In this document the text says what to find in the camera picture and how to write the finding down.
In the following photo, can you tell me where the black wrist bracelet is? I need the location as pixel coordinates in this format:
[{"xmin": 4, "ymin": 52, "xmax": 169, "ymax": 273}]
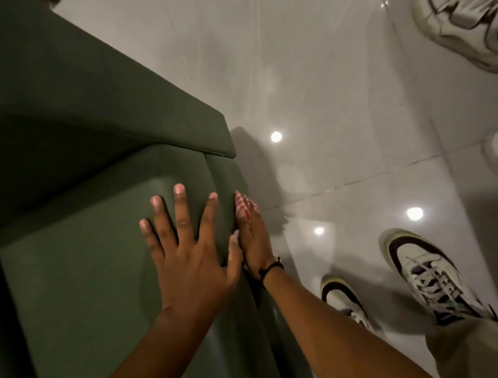
[{"xmin": 258, "ymin": 256, "xmax": 285, "ymax": 289}]

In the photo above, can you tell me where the person's left hand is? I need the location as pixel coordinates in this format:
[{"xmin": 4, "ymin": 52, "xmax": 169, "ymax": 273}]
[{"xmin": 139, "ymin": 184, "xmax": 244, "ymax": 317}]

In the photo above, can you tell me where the green sofa seat cushion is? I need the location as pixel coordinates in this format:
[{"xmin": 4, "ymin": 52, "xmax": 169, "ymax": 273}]
[{"xmin": 0, "ymin": 143, "xmax": 314, "ymax": 378}]

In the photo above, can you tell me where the person's left forearm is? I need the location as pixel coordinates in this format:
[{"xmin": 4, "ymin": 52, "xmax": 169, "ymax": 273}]
[{"xmin": 110, "ymin": 307, "xmax": 223, "ymax": 378}]

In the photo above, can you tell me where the white black sneaker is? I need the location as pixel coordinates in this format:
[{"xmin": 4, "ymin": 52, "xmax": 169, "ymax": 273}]
[
  {"xmin": 320, "ymin": 274, "xmax": 375, "ymax": 332},
  {"xmin": 383, "ymin": 230, "xmax": 498, "ymax": 328}
]

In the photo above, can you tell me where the beige trouser leg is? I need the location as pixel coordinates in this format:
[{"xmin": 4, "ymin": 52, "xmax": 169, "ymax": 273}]
[{"xmin": 425, "ymin": 315, "xmax": 498, "ymax": 378}]

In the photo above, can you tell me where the person's right forearm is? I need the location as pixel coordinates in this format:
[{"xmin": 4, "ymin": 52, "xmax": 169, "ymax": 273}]
[{"xmin": 260, "ymin": 267, "xmax": 433, "ymax": 378}]

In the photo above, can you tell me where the green sofa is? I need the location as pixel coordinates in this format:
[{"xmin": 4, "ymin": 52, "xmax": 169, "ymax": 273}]
[{"xmin": 0, "ymin": 0, "xmax": 238, "ymax": 378}]

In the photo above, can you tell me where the person's right hand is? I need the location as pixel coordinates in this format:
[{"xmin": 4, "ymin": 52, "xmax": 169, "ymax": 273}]
[{"xmin": 234, "ymin": 191, "xmax": 278, "ymax": 282}]

